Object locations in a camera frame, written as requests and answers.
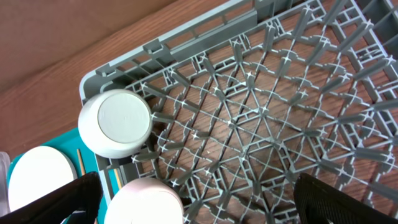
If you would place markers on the white bowl with rice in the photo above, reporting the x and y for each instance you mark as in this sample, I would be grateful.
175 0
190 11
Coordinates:
115 124

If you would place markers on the teal serving tray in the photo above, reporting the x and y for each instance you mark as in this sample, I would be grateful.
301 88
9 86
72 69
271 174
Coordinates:
68 143

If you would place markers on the grey dishwasher rack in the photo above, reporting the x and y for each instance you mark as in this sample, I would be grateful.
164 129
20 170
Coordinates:
249 95

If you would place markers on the wooden chopstick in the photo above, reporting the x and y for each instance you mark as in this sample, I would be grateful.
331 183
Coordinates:
118 179
81 164

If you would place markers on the right wooden chopstick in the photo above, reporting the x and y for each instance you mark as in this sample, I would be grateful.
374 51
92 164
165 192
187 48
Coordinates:
118 179

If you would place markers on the left wooden chopstick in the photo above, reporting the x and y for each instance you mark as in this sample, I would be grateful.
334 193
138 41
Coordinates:
81 164

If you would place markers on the clear plastic waste bin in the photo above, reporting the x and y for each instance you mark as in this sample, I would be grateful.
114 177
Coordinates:
4 166

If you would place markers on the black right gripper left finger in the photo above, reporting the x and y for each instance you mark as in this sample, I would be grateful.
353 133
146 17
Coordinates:
78 202

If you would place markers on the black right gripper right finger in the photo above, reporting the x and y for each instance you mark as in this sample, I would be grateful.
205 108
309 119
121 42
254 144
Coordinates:
318 202

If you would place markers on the large white plate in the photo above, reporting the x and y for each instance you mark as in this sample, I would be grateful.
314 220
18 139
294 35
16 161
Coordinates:
37 173

